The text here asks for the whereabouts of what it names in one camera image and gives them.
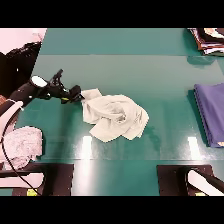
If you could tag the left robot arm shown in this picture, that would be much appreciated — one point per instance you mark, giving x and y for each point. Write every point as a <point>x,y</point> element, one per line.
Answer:
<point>24,92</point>

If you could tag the grey knitted garment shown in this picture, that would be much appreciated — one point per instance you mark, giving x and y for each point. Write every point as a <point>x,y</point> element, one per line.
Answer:
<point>21,145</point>

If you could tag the cream shirt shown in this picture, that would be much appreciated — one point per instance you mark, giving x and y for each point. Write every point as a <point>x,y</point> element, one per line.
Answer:
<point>113,116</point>

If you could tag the blue garment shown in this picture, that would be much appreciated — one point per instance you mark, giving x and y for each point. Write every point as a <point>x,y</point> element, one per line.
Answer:
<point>211,111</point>

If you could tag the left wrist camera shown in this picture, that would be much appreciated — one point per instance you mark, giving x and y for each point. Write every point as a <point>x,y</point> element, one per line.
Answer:
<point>57,80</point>

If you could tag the black garment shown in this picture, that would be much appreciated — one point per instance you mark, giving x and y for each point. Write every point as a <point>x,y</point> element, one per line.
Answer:
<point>18,66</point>

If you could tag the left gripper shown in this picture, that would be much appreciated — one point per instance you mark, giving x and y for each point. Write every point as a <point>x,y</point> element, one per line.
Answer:
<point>72,94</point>

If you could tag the heap of clothes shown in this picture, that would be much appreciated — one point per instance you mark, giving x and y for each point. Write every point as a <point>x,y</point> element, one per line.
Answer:
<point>210,40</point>

